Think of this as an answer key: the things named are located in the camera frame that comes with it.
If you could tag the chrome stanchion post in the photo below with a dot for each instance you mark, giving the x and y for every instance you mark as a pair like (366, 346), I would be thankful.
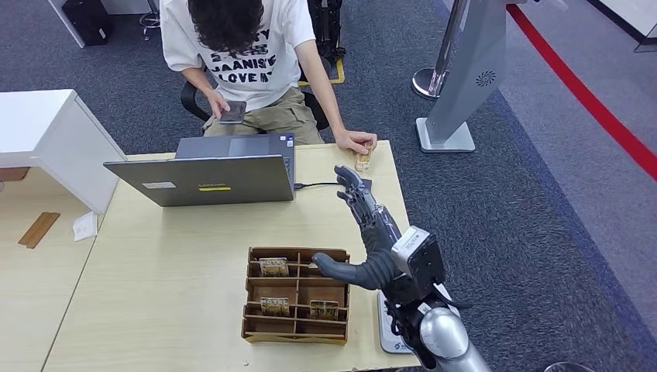
(428, 82)

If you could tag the chrome stool base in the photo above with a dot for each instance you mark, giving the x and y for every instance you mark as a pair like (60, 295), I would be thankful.
(150, 20)

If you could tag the person's left hand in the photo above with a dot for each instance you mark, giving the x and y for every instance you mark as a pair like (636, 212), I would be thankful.
(354, 139)

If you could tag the grey round disc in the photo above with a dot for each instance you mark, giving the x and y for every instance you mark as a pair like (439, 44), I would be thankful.
(569, 368)

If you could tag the white table leg panel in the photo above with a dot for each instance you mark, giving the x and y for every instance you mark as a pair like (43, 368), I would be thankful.
(65, 18)

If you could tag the yellow floor tape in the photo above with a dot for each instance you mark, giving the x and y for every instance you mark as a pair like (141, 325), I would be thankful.
(341, 72)

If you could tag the small black usb hub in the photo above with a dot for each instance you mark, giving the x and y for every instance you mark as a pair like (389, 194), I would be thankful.
(366, 184)

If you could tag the gold hotel key card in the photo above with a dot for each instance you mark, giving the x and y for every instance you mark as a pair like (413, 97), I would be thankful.
(363, 161)
(275, 307)
(324, 310)
(273, 267)

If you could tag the person's right forearm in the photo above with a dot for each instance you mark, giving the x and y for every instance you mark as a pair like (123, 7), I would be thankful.
(197, 82)

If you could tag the white card reader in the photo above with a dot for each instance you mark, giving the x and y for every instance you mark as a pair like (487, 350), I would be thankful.
(387, 328)

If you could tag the grey kiosk stand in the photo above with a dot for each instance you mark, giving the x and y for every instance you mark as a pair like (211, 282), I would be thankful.
(462, 77)

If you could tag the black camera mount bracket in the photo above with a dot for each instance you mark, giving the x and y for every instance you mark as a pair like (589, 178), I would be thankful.
(428, 272)

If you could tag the brown wooden block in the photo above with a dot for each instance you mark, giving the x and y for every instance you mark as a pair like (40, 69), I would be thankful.
(13, 173)

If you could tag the wooden card organizer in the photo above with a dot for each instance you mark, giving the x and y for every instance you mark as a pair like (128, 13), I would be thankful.
(272, 287)

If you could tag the person's left forearm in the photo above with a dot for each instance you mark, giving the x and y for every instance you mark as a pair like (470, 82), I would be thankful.
(321, 87)

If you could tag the person's right hand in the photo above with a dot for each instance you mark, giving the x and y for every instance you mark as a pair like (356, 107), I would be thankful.
(215, 102)

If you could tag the person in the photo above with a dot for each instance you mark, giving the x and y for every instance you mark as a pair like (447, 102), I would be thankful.
(246, 61)

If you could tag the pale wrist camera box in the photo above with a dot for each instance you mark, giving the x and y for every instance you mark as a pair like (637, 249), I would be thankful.
(410, 241)

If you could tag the white paper slip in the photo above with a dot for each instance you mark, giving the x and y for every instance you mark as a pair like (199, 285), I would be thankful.
(84, 227)

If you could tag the dark smartphone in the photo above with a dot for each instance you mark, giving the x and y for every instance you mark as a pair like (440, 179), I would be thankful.
(233, 112)

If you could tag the brown wooden strip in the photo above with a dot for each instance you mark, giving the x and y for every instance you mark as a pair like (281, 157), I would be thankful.
(39, 230)

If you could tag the black wheeled equipment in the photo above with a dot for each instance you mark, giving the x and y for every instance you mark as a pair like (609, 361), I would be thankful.
(328, 25)

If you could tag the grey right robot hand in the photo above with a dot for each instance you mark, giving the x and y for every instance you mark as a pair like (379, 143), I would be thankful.
(377, 228)

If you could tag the black office chair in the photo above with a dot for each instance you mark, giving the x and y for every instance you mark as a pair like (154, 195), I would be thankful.
(186, 100)

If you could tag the grey laptop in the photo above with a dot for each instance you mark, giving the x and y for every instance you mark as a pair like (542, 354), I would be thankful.
(205, 179)

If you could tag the black box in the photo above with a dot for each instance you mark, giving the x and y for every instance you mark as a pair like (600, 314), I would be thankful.
(87, 20)

